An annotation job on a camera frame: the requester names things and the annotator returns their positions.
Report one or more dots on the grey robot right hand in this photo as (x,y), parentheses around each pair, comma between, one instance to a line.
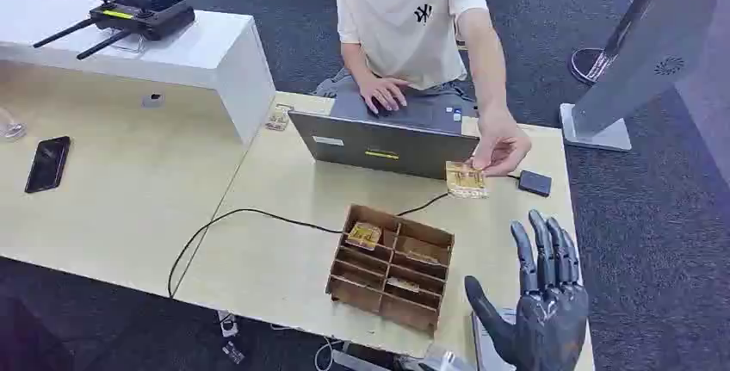
(547,323)

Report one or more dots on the person's right hand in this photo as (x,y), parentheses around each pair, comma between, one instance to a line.
(383,92)

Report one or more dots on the person's left hand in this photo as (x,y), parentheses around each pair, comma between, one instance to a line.
(497,143)

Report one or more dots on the yellow printed card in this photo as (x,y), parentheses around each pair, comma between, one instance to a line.
(364,235)
(465,181)
(402,284)
(423,257)

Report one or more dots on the grey laptop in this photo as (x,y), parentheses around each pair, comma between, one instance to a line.
(388,140)

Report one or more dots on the small black adapter box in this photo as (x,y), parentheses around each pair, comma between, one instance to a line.
(534,183)

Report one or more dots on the person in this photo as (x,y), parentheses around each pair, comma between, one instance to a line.
(399,20)

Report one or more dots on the round metal floor base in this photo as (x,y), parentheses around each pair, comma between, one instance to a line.
(587,66)

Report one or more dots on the wooden compartment box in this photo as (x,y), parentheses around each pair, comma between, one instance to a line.
(393,277)

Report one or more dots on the white floor display stand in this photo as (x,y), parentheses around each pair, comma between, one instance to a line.
(650,43)

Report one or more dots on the white desk riser shelf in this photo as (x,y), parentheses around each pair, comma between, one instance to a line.
(199,55)

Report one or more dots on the small grey desk grommet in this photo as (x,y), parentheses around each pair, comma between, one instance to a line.
(153,100)

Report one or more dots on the black remote controller with antennas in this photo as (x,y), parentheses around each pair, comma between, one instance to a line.
(142,15)

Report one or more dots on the white power strip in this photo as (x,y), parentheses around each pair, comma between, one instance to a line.
(228,324)

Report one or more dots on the small plug adapter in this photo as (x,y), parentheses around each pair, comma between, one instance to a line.
(233,352)

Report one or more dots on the black smartphone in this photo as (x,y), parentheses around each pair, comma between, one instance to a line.
(48,164)

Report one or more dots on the clear glass object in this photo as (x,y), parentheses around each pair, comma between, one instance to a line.
(10,129)

